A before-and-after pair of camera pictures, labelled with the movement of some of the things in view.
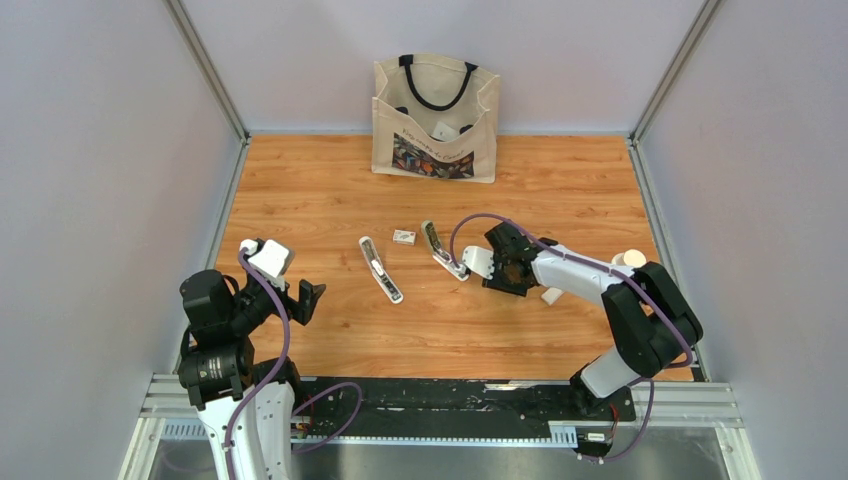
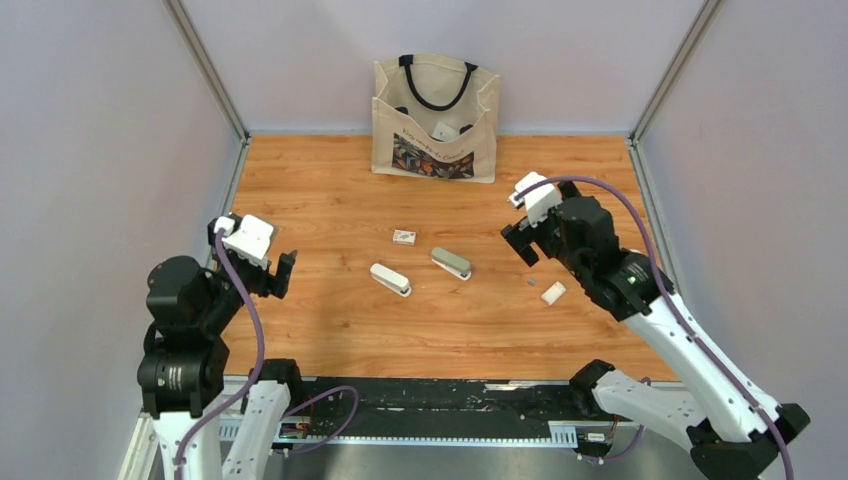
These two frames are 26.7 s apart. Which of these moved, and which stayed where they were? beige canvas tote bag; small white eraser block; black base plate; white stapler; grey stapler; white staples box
Moved: white stapler; grey stapler
Stayed: black base plate; white staples box; beige canvas tote bag; small white eraser block
